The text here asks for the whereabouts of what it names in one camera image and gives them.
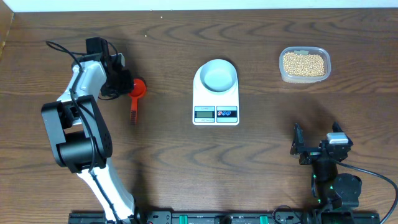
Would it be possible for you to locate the red plastic measuring scoop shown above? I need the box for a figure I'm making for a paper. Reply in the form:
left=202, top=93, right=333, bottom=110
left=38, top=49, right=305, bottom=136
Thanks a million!
left=129, top=78, right=147, bottom=125

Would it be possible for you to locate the white digital kitchen scale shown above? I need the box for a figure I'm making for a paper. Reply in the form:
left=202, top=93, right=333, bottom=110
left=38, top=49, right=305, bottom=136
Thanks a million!
left=192, top=65, right=239, bottom=126

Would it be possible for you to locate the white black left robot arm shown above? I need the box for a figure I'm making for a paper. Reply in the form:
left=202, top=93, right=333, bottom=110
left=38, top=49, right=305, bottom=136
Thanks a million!
left=41, top=53, right=146, bottom=223

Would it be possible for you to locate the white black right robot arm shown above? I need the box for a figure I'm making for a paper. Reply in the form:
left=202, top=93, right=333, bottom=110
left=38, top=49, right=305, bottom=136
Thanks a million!
left=290, top=123, right=362, bottom=223

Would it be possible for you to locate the white round bowl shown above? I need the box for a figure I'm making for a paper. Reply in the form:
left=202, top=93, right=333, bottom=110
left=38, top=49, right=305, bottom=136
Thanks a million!
left=199, top=59, right=238, bottom=93

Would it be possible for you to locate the pile of soybeans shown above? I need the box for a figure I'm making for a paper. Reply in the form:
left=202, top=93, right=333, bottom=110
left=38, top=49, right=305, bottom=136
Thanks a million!
left=282, top=52, right=325, bottom=77

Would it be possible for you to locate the clear plastic container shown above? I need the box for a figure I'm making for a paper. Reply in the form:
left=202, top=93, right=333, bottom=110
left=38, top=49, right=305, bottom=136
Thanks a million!
left=279, top=47, right=331, bottom=84

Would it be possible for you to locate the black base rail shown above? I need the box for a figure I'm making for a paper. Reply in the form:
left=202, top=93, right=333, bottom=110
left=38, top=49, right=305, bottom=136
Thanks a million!
left=67, top=210, right=381, bottom=224

